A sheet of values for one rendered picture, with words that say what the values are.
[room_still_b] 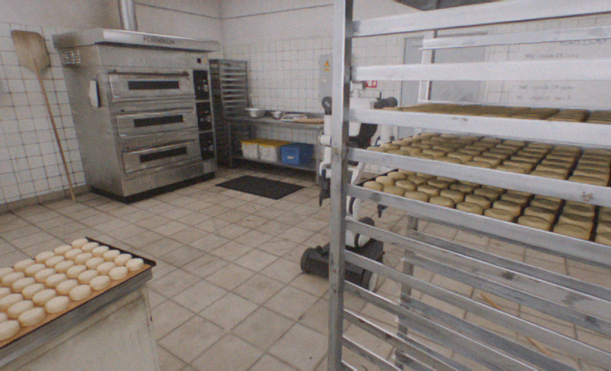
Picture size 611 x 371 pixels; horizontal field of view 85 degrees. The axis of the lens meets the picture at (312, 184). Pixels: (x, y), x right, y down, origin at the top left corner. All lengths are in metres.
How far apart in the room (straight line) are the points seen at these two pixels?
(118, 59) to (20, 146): 1.61
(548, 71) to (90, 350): 1.29
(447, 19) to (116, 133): 4.20
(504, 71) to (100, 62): 4.24
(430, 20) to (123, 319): 1.17
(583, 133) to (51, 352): 1.27
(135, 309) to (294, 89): 4.99
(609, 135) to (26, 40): 5.27
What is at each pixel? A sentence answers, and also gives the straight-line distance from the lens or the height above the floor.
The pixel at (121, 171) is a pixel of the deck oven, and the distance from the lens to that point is 4.66.
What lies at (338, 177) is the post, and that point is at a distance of 0.79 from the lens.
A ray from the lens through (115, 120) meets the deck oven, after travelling 4.57.
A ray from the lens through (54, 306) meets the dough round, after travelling 1.15.
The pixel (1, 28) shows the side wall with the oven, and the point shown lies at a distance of 5.33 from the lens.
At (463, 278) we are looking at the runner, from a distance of 1.26.
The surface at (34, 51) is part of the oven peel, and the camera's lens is 5.33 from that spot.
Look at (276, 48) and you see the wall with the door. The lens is 6.12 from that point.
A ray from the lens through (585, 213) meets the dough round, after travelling 0.84.
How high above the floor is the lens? 1.49
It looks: 17 degrees down
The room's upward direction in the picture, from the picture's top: straight up
